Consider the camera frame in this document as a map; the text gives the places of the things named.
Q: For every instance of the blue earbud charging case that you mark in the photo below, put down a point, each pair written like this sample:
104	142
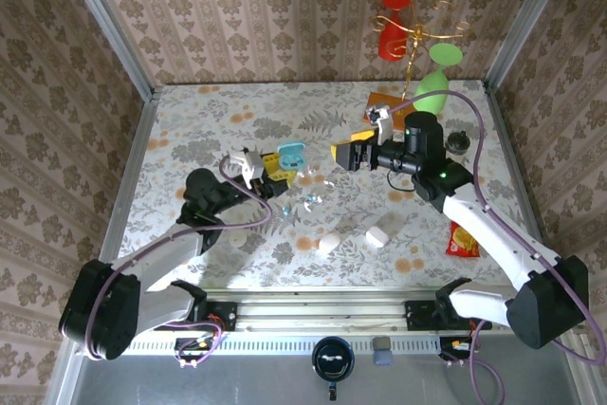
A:
290	153

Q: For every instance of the small white earbud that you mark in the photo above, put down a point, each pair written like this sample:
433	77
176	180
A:
307	207
328	183
313	170

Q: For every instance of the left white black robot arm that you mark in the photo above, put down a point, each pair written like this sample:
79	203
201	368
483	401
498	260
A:
156	258

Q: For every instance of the small jar with black lid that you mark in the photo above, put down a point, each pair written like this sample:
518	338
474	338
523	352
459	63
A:
459	143

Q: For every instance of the green plastic wine glass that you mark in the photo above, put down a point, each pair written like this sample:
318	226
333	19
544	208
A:
431	92

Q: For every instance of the small white round disc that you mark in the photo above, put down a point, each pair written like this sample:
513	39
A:
237	240

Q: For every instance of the red snack packet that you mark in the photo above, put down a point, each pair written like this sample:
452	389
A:
461	240

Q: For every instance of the red plastic wine glass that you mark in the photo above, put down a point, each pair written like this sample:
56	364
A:
391	40

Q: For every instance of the small grey block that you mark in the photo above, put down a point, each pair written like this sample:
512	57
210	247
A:
381	343

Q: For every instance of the grey metal sheet panel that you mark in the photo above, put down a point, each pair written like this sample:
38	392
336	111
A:
261	383

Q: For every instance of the aluminium table side rail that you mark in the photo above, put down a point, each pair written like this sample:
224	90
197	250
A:
521	187
125	187

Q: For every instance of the aluminium mounting rail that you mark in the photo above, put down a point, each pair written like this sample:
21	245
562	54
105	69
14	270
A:
322	315

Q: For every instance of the aluminium frame post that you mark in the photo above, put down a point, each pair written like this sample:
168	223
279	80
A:
109	25
528	16

